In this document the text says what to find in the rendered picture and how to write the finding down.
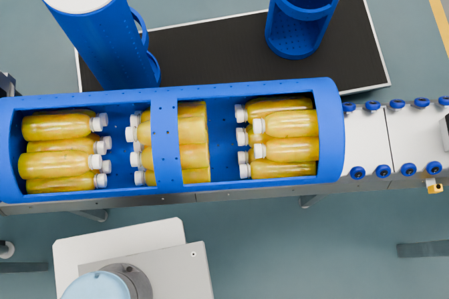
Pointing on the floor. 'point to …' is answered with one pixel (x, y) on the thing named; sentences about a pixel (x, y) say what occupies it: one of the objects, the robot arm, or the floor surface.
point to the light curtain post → (424, 249)
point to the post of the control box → (23, 267)
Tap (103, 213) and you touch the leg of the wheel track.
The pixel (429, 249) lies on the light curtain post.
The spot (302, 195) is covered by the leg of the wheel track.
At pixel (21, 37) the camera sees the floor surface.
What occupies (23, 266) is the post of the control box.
